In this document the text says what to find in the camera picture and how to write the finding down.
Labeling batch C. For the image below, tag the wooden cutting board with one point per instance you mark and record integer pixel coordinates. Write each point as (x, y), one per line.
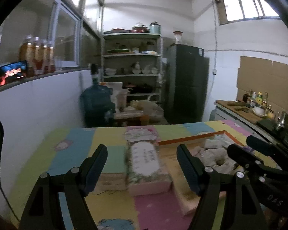
(228, 106)

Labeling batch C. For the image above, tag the white sack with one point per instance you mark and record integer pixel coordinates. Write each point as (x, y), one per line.
(118, 95)

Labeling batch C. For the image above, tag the blue water jug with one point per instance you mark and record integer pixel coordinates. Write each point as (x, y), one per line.
(97, 103)

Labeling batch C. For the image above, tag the dark green refrigerator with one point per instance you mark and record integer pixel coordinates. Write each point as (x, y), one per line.
(187, 81)

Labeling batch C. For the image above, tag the clear plastic bag of food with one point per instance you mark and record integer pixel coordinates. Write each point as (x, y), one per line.
(147, 111)

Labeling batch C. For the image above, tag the metal shelving rack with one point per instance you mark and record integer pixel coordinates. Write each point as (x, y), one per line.
(132, 55)

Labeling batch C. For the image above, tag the row of white ceramic dishes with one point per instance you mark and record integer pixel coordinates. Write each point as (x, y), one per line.
(134, 70)

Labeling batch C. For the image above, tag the black cooktop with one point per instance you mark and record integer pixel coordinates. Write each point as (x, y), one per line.
(268, 125)

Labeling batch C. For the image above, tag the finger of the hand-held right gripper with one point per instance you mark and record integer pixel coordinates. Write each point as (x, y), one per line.
(240, 154)
(259, 143)

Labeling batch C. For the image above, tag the cluster of condiment bottles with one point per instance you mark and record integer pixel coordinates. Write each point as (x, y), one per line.
(258, 98)

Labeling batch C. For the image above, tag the flat dark pan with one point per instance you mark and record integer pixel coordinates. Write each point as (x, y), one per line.
(120, 30)

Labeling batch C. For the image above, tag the cardboard box tray orange rim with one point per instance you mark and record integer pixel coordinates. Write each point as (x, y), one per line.
(172, 158)

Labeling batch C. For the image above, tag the black water jug pump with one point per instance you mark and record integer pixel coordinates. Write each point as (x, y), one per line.
(94, 73)

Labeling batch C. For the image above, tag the light blue enamel pot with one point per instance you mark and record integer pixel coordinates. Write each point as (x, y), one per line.
(155, 28)

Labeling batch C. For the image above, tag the white bowl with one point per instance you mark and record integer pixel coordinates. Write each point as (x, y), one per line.
(259, 111)

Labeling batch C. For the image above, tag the white wall socket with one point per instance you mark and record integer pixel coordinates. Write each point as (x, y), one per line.
(214, 71)

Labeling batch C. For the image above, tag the red pot with glass lid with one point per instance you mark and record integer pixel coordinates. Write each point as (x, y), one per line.
(139, 28)

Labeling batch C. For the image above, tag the barred outside window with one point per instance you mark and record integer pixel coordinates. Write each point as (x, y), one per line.
(244, 2)

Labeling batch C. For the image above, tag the glass jar of orange liquid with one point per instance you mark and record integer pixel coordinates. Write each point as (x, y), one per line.
(26, 52)
(38, 55)
(51, 57)
(45, 56)

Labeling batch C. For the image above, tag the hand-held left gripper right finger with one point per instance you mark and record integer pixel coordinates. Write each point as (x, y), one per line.
(188, 170)

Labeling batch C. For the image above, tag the sliding glass window frame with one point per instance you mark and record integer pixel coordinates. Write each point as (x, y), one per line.
(62, 28)

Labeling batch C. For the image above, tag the glass jar with lid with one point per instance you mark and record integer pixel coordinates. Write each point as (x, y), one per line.
(178, 37)

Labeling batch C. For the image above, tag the cream plush toy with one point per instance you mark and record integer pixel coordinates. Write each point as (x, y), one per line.
(198, 152)

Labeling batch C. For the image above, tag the cardboard sheet on wall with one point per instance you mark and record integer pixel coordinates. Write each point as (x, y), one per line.
(256, 76)

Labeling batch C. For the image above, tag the metal kettle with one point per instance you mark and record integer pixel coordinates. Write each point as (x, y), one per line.
(280, 121)

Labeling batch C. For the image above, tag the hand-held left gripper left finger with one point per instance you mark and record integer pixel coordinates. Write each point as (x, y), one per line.
(96, 170)

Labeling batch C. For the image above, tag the floral print tissue box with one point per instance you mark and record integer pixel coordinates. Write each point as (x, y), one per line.
(146, 158)

